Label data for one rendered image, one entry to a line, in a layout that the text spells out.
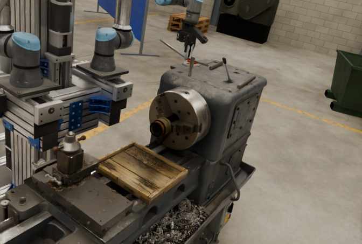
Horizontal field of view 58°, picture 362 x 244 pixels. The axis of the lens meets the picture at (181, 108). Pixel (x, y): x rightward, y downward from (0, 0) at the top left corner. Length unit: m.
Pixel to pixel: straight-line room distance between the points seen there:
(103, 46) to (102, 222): 1.07
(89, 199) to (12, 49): 0.78
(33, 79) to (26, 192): 0.54
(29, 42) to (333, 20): 10.36
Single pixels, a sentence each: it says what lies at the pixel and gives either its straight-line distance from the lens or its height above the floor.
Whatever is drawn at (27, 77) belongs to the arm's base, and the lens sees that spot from 1.70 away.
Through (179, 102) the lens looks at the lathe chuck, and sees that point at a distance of 1.64.
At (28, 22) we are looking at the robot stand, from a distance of 1.92.
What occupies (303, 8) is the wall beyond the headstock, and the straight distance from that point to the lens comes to 11.45.
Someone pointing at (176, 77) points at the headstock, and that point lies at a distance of 1.84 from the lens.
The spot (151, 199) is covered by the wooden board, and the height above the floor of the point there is 0.89.
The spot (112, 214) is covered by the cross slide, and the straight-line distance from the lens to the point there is 1.26.
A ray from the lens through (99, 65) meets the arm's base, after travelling 1.99.
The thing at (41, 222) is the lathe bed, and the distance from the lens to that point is 1.40.
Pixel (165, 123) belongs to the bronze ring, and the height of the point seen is 1.11.
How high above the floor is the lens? 1.83
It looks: 24 degrees down
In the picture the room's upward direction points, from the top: 11 degrees clockwise
